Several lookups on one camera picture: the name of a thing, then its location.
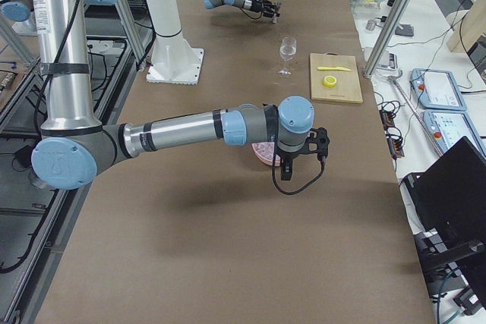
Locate yellow lemon half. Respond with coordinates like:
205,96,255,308
322,75,337,88

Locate metal cane rod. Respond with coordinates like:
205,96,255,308
387,68,443,157

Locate bamboo cutting board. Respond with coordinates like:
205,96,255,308
310,53,363,104

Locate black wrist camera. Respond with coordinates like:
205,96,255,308
303,127,330,163

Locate aluminium frame post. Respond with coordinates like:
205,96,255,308
363,0,410,80

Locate steel double jigger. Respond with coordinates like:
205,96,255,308
272,2,282,24

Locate upper blue teach pendant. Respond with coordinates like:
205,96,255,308
410,68,467,112

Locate brown table mat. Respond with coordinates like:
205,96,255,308
36,0,434,323

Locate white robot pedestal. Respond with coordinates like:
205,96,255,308
146,0,204,85

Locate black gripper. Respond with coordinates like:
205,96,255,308
276,147,311,181
250,0,281,19

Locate blue teach pendant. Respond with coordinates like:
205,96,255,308
423,109,485,156
410,68,467,112

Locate clear wine glass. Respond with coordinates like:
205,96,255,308
278,36,297,77

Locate pink bowl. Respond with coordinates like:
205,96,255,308
251,142,274,166

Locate yellow plastic knife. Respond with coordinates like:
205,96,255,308
316,66,352,72

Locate black laptop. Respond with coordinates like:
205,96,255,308
402,137,485,244

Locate lower blue teach pendant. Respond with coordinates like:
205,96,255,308
423,109,485,156

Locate clear ice cubes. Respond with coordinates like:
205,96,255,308
253,142,274,161

